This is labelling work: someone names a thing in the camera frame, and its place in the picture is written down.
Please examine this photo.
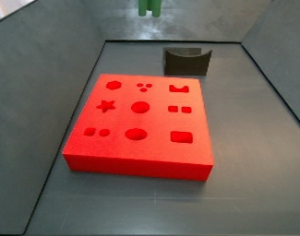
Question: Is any red foam shape block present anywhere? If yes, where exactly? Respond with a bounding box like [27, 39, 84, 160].
[62, 74, 213, 181]

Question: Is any green three prong object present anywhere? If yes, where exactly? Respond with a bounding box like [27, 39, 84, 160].
[138, 0, 163, 18]

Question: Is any black curved fixture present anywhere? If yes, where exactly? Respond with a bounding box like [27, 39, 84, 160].
[164, 47, 213, 76]

